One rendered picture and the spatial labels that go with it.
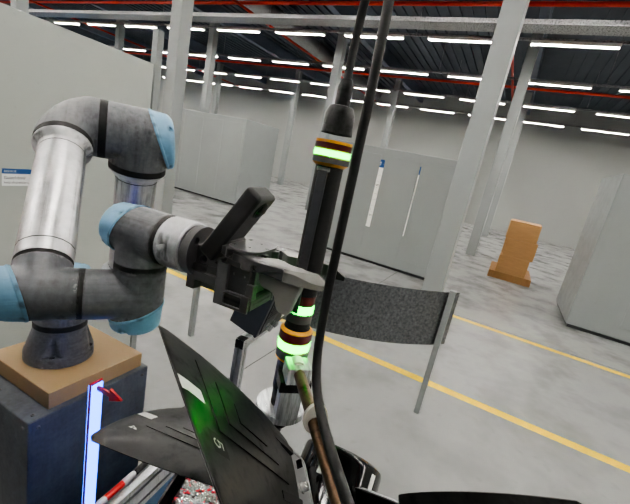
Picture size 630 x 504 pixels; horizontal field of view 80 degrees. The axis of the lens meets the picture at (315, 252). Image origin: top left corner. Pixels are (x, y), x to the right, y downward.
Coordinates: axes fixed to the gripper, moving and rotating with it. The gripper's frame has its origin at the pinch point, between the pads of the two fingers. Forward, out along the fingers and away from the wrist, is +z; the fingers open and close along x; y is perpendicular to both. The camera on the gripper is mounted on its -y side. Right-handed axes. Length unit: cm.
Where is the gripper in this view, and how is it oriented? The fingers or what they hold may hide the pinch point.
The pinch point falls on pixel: (329, 275)
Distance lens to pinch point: 46.1
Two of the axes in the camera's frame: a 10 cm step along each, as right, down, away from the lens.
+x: -3.7, 1.5, -9.2
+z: 9.1, 2.6, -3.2
